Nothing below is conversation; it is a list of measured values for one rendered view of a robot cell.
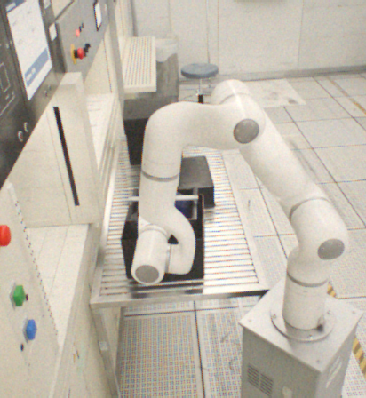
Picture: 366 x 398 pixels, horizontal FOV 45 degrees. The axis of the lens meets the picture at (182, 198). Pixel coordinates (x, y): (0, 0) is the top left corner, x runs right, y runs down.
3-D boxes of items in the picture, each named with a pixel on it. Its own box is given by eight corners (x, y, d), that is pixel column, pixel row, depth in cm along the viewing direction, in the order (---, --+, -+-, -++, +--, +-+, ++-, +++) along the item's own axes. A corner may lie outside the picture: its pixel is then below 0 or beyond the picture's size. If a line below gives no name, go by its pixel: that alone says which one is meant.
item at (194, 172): (216, 206, 189) (216, 180, 182) (147, 212, 187) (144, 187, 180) (207, 172, 213) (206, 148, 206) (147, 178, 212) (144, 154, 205)
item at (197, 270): (125, 279, 154) (119, 241, 144) (136, 231, 177) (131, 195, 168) (205, 278, 152) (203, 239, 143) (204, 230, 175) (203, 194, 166)
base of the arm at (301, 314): (345, 313, 136) (354, 268, 126) (314, 353, 124) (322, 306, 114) (290, 286, 147) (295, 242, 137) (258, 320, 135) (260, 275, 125)
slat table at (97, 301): (259, 418, 187) (269, 289, 146) (119, 430, 186) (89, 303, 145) (220, 233, 297) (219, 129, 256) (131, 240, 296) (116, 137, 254)
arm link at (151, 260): (171, 232, 121) (139, 227, 120) (169, 264, 109) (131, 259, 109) (168, 256, 125) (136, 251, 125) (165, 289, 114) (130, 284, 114)
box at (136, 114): (184, 161, 225) (181, 115, 211) (128, 166, 224) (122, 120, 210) (179, 138, 249) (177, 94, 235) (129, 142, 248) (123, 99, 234)
